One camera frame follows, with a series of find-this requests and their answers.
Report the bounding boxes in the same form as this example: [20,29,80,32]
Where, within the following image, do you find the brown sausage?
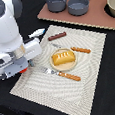
[48,32,66,41]

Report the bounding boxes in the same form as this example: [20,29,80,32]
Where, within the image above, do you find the white and blue fish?
[28,29,45,38]

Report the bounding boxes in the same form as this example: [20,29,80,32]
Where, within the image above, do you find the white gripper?
[0,38,42,80]

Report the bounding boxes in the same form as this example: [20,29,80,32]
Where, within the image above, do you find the yellow bread loaf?
[52,50,76,66]

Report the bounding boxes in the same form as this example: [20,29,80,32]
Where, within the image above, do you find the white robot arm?
[0,0,42,80]

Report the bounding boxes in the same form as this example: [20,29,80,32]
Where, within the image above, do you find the brown stove top board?
[37,0,115,30]

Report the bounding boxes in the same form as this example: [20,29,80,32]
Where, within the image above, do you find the beige round plate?
[50,48,77,71]

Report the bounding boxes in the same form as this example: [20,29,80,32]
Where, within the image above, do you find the beige bowl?
[107,0,115,17]

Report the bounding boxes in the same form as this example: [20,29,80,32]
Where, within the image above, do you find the grey two-handled pot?
[45,0,67,13]

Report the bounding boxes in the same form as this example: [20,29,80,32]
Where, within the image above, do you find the fork with wooden handle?
[38,66,81,81]

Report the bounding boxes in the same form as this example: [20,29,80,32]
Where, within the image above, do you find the white woven placemat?
[11,25,106,115]

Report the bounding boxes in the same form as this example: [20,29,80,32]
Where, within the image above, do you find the grey saucepan with handle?
[67,0,89,16]

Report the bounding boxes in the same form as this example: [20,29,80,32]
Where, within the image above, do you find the knife with wooden handle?
[51,43,91,54]

